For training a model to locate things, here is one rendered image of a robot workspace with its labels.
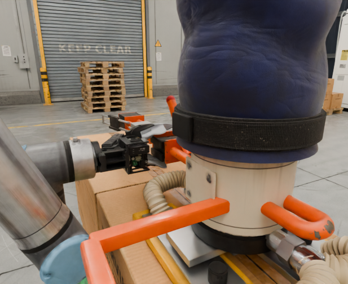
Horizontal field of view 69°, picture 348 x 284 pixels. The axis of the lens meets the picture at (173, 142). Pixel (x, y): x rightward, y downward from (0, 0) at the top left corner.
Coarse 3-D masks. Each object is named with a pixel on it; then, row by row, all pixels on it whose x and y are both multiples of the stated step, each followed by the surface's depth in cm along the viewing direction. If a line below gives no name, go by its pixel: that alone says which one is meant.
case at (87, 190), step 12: (120, 132) 127; (156, 168) 84; (168, 168) 84; (180, 168) 84; (84, 180) 86; (96, 180) 75; (108, 180) 75; (120, 180) 75; (132, 180) 75; (144, 180) 75; (84, 192) 92; (96, 192) 68; (84, 204) 98; (96, 204) 69; (84, 216) 105; (96, 216) 70; (84, 228) 114; (96, 228) 74
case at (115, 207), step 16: (112, 192) 68; (128, 192) 68; (176, 192) 68; (112, 208) 61; (128, 208) 61; (144, 208) 61; (112, 224) 55; (112, 256) 57; (128, 256) 46; (144, 256) 46; (240, 256) 46; (256, 256) 46; (112, 272) 60; (128, 272) 44; (144, 272) 42; (160, 272) 42; (256, 272) 42; (272, 272) 42
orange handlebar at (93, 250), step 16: (176, 208) 35; (192, 208) 34; (208, 208) 35; (224, 208) 36; (272, 208) 35; (288, 208) 37; (304, 208) 35; (128, 224) 31; (144, 224) 31; (160, 224) 32; (176, 224) 33; (288, 224) 32; (304, 224) 31; (320, 224) 31; (96, 240) 28; (112, 240) 29; (128, 240) 30; (144, 240) 31; (96, 256) 26; (96, 272) 24
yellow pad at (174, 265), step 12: (168, 204) 59; (144, 216) 53; (156, 240) 47; (156, 252) 44; (168, 252) 43; (168, 264) 41; (180, 264) 40; (204, 264) 40; (216, 264) 37; (228, 264) 41; (180, 276) 39; (192, 276) 38; (204, 276) 38; (216, 276) 35; (228, 276) 38; (240, 276) 39
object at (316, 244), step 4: (288, 232) 48; (304, 240) 44; (308, 240) 44; (320, 240) 46; (324, 240) 46; (308, 244) 44; (312, 244) 45; (316, 244) 45; (320, 244) 45; (316, 248) 44
